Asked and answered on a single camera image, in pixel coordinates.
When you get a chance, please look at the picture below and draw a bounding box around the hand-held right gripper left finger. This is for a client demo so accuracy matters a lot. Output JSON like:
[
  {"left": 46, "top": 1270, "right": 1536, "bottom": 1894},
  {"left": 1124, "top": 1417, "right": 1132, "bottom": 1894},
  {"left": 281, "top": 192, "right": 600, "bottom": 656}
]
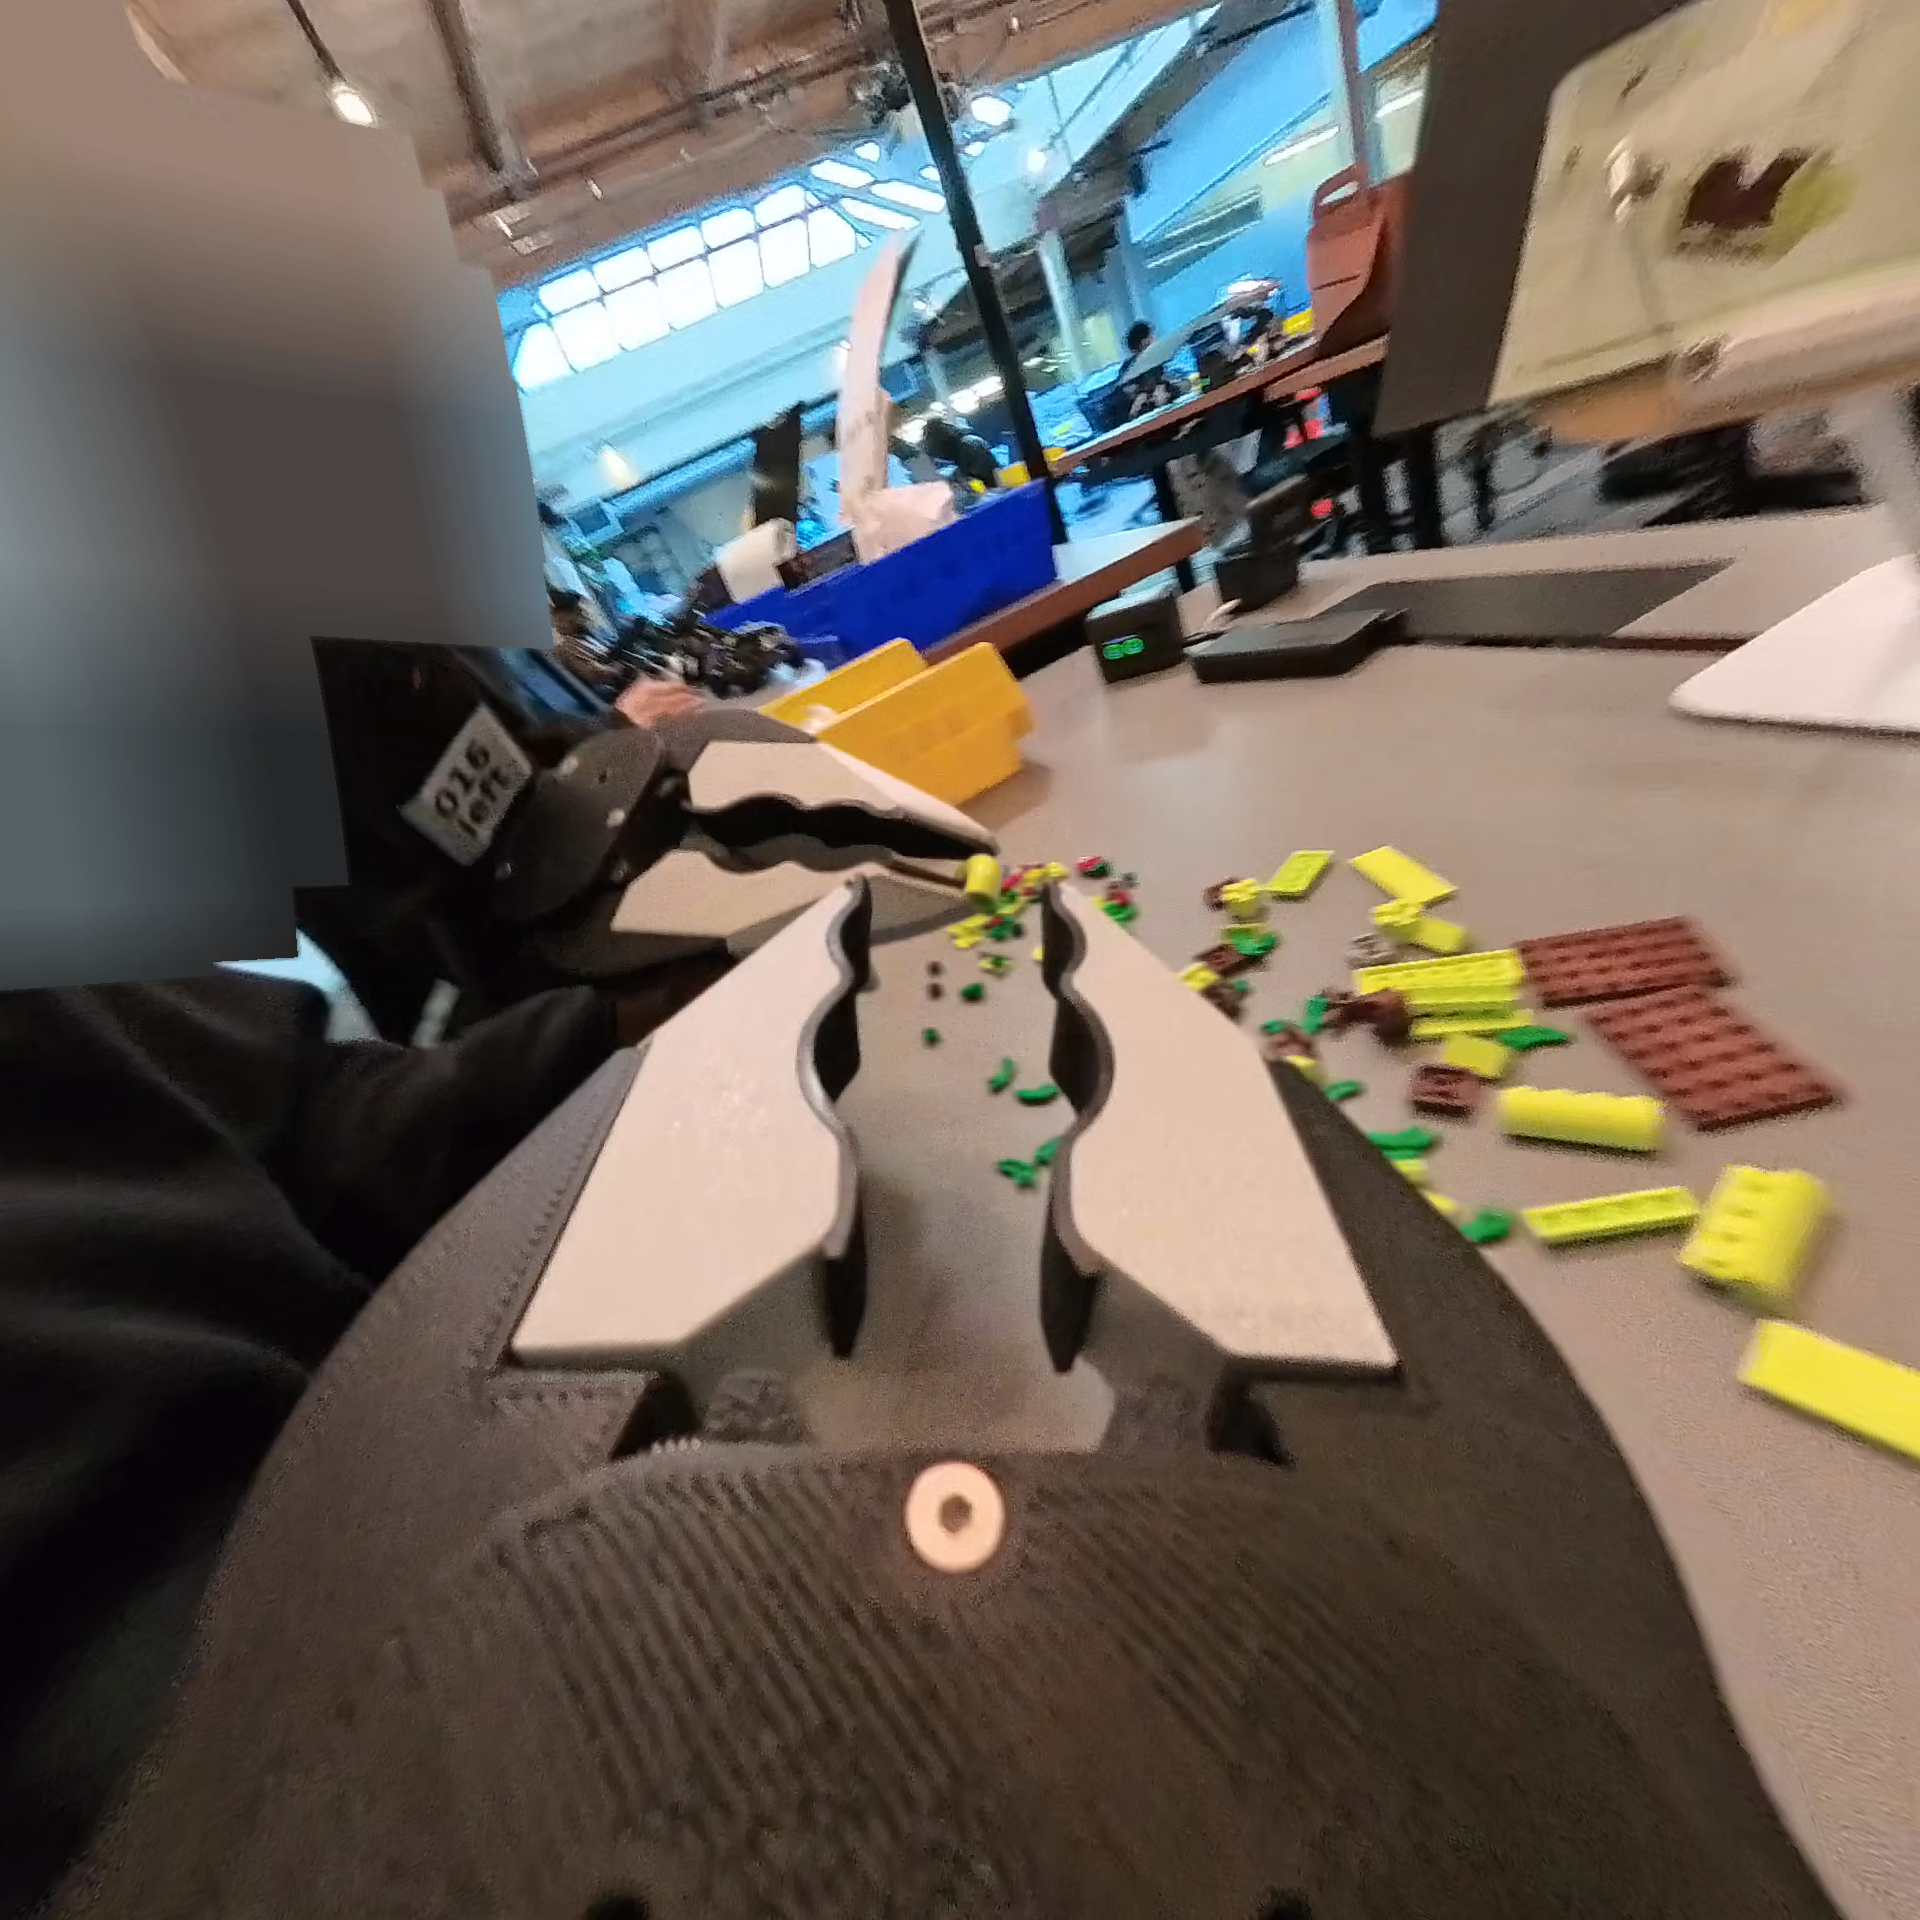
[{"left": 508, "top": 874, "right": 877, "bottom": 1377}]

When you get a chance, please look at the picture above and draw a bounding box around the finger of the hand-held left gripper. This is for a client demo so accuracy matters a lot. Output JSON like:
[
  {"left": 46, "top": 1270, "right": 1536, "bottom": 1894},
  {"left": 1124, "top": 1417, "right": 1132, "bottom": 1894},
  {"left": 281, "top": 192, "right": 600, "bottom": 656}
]
[
  {"left": 684, "top": 736, "right": 995, "bottom": 874},
  {"left": 613, "top": 857, "right": 963, "bottom": 964}
]

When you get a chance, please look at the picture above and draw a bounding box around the white monitor stand base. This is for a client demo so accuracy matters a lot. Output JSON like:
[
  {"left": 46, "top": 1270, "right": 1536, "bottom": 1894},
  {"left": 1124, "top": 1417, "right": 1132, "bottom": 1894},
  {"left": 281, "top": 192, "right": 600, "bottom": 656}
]
[{"left": 1487, "top": 0, "right": 1920, "bottom": 736}]

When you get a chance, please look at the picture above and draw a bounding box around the dark grey panel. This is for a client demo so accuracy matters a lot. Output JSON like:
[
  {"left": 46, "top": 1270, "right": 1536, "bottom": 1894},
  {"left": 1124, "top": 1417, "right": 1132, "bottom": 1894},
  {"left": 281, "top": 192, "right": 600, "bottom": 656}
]
[{"left": 1368, "top": 0, "right": 1699, "bottom": 443}]

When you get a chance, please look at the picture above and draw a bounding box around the scatter of lime bricks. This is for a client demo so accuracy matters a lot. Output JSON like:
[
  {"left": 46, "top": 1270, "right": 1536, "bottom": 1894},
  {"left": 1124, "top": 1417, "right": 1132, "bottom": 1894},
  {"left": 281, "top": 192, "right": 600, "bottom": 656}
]
[{"left": 1180, "top": 844, "right": 1920, "bottom": 1465}]

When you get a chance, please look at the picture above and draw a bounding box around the black steel column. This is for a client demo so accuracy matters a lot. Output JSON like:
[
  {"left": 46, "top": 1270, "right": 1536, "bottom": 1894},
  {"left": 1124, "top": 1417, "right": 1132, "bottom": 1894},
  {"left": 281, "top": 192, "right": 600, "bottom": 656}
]
[{"left": 885, "top": 0, "right": 1050, "bottom": 489}]

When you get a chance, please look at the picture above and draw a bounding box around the large brown studded plate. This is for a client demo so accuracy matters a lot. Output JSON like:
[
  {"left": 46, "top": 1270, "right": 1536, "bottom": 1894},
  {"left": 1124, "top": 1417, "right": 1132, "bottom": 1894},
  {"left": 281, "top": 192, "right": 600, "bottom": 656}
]
[
  {"left": 1516, "top": 912, "right": 1737, "bottom": 1009},
  {"left": 1586, "top": 978, "right": 1844, "bottom": 1130}
]

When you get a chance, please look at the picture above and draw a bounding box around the blue plastic crate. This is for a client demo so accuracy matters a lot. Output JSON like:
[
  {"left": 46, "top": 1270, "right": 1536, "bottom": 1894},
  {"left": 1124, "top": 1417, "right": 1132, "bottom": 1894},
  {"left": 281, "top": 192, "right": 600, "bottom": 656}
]
[{"left": 705, "top": 482, "right": 1064, "bottom": 664}]

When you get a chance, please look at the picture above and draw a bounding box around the person's left forearm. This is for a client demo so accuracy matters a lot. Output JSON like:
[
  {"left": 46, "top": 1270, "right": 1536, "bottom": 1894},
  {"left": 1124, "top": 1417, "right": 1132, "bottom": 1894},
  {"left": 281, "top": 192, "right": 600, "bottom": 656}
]
[{"left": 288, "top": 958, "right": 627, "bottom": 1202}]

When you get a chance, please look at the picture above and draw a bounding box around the heap of small flower pieces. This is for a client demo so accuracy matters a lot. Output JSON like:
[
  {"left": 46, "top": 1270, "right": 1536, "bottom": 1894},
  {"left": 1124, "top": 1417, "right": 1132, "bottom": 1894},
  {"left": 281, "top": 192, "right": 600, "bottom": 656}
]
[{"left": 947, "top": 852, "right": 1142, "bottom": 978}]

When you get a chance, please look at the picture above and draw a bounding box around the dark grey flat plate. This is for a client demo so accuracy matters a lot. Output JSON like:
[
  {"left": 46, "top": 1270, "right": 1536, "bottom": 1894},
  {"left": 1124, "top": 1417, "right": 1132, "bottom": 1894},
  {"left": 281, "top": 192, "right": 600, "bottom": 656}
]
[{"left": 1306, "top": 559, "right": 1738, "bottom": 650}]

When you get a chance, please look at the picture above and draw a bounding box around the black box device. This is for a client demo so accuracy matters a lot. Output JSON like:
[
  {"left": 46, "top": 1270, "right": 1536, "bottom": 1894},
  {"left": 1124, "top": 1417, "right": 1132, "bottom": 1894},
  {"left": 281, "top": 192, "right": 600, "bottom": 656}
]
[{"left": 1210, "top": 482, "right": 1316, "bottom": 613}]

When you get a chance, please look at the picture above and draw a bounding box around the yellow plastic bin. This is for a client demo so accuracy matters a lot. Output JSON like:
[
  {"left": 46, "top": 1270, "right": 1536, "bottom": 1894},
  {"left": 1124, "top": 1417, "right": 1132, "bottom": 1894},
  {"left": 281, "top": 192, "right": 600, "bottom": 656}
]
[
  {"left": 752, "top": 641, "right": 933, "bottom": 728},
  {"left": 813, "top": 641, "right": 1036, "bottom": 806}
]

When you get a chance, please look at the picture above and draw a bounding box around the black flat device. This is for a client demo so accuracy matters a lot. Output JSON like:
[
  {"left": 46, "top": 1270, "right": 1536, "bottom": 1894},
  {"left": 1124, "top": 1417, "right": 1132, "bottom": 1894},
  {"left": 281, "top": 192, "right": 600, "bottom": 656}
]
[{"left": 1190, "top": 609, "right": 1417, "bottom": 685}]

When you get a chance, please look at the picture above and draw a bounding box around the scatter of small brown bricks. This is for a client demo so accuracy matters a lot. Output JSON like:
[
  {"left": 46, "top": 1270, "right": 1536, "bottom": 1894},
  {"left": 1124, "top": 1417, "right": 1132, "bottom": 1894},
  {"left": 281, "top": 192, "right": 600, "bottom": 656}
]
[{"left": 1190, "top": 874, "right": 1487, "bottom": 1120}]

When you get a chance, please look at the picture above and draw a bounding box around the wooden edged table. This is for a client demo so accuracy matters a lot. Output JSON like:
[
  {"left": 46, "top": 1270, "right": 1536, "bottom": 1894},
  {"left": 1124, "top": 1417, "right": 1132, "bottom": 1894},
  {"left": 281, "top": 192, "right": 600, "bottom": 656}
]
[{"left": 924, "top": 520, "right": 1210, "bottom": 656}]

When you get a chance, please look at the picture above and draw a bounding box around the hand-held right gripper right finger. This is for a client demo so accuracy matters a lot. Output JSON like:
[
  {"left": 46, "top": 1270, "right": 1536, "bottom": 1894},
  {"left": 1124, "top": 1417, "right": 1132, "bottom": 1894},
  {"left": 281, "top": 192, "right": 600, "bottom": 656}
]
[{"left": 1036, "top": 886, "right": 1402, "bottom": 1377}]

